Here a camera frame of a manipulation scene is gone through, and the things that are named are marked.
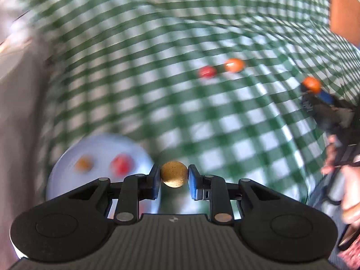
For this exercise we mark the small red fruit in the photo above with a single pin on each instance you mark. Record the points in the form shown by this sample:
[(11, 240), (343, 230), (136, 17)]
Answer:
[(121, 164), (207, 71)]

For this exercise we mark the small yellow fruit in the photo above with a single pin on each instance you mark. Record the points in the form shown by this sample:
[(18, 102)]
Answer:
[(174, 174), (83, 163)]

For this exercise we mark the grey fabric cover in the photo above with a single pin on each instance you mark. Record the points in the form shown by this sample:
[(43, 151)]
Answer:
[(19, 118)]

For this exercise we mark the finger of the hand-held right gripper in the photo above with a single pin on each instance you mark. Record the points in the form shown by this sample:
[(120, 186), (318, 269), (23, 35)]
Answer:
[(326, 97), (307, 101)]

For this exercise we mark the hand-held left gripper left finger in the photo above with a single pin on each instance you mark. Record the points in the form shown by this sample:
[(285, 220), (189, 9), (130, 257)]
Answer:
[(155, 182)]

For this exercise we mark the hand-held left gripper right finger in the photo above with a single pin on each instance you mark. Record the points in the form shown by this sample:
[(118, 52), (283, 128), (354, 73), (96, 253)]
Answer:
[(193, 182)]

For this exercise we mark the green white checkered cloth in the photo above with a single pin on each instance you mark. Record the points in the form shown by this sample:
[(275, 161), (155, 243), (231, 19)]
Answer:
[(168, 62)]

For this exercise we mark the small orange fruit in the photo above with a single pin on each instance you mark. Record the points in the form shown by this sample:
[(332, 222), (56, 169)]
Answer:
[(311, 85), (234, 65)]

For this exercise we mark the person's right hand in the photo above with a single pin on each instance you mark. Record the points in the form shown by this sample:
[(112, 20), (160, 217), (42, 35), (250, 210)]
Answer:
[(351, 191)]

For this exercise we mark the brown wooden board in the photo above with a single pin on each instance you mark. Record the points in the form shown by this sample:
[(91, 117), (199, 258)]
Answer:
[(346, 8)]

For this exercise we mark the patterned red rug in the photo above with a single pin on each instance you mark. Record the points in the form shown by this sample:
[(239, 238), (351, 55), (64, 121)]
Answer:
[(350, 257)]

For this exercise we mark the light blue plate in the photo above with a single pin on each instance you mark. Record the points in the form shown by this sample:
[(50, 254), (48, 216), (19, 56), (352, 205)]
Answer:
[(104, 163)]

